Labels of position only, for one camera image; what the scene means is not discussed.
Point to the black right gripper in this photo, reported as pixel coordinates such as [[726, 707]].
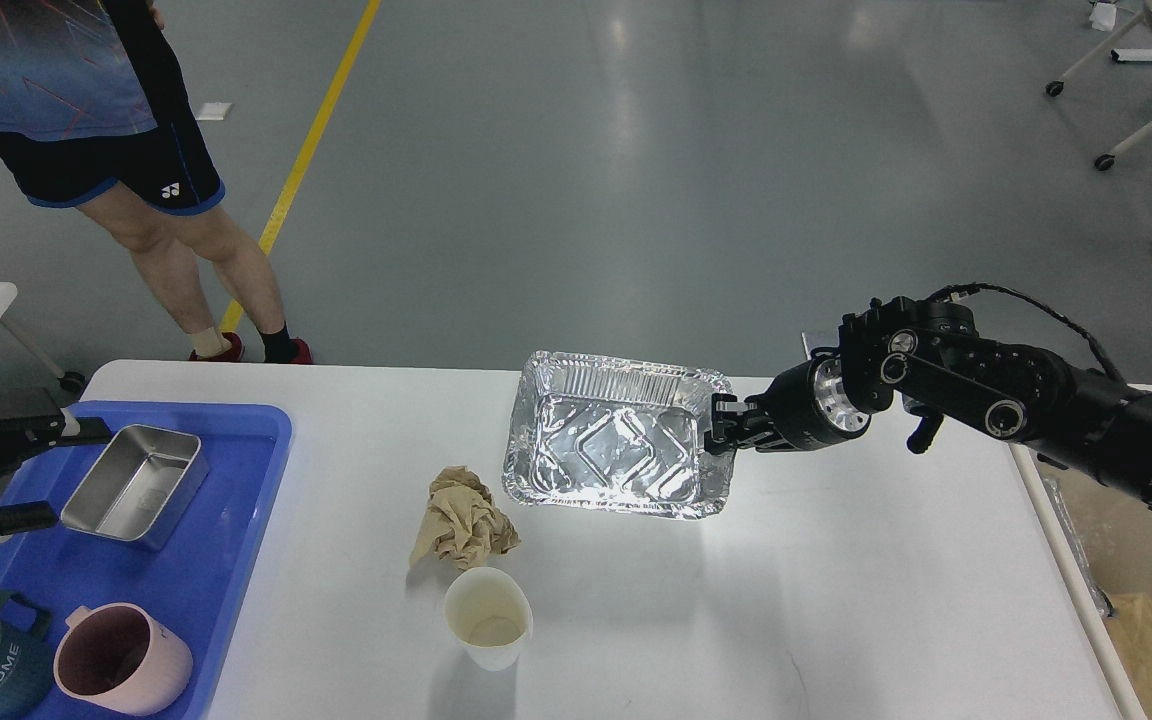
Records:
[[807, 407]]

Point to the stainless steel rectangular container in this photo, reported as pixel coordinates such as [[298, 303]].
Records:
[[139, 487]]

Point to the aluminium foil tray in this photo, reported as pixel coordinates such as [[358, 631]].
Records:
[[619, 435]]

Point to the pink mug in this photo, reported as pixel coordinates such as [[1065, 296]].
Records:
[[119, 658]]

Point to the brown paper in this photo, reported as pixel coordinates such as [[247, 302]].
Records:
[[462, 524], [1130, 628]]

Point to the white paper cup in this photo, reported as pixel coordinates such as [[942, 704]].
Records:
[[490, 616]]

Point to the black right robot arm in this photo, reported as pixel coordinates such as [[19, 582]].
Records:
[[930, 352]]

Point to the floor plate left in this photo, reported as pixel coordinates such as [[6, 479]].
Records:
[[819, 343]]

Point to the blue plastic tray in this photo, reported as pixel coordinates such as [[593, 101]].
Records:
[[195, 583]]

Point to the person in patterned shirt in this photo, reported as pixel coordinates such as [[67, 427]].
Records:
[[95, 117]]

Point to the beige plastic bin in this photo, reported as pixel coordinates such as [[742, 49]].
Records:
[[1102, 543]]

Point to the brown paper in bin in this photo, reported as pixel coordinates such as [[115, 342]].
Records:
[[1130, 628]]

